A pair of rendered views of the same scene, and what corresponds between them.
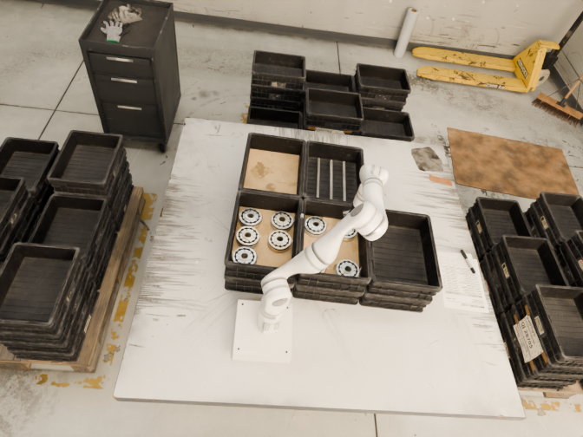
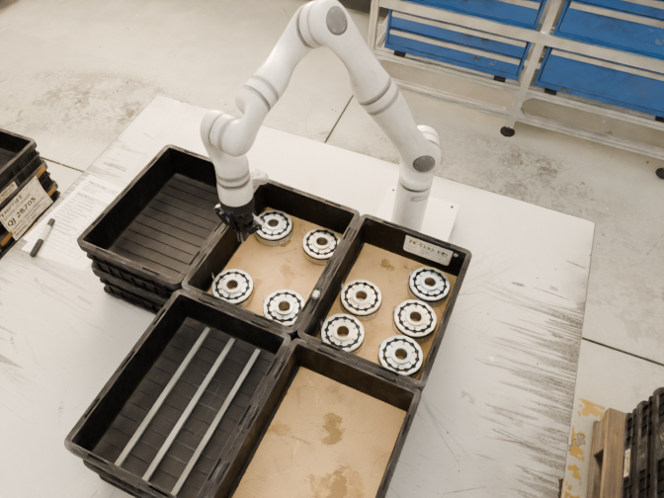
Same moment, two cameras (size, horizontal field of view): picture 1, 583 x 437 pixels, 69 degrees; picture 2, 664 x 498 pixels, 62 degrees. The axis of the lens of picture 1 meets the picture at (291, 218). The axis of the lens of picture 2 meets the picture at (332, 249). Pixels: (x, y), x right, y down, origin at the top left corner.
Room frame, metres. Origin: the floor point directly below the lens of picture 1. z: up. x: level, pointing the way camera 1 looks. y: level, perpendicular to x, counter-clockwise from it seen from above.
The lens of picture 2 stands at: (1.79, 0.29, 2.01)
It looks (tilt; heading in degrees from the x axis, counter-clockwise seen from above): 53 degrees down; 207
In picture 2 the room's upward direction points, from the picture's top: 3 degrees clockwise
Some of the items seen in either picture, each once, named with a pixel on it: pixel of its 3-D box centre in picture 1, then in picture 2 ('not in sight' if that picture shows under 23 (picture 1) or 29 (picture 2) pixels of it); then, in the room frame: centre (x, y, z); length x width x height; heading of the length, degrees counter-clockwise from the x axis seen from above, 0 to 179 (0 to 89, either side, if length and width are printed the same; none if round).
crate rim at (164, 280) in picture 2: (402, 247); (173, 209); (1.15, -0.50, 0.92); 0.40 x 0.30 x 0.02; 6
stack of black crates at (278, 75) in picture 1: (276, 88); not in sight; (2.88, 0.33, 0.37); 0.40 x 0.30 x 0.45; 99
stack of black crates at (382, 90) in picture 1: (375, 101); not in sight; (2.99, -0.47, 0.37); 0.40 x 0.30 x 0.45; 99
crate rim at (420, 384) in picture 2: (265, 230); (388, 293); (1.09, 0.10, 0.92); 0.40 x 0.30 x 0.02; 6
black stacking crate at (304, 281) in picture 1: (332, 244); (277, 261); (1.12, -0.20, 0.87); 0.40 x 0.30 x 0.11; 6
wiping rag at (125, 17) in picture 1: (126, 12); not in sight; (2.63, 1.35, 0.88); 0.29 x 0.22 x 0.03; 9
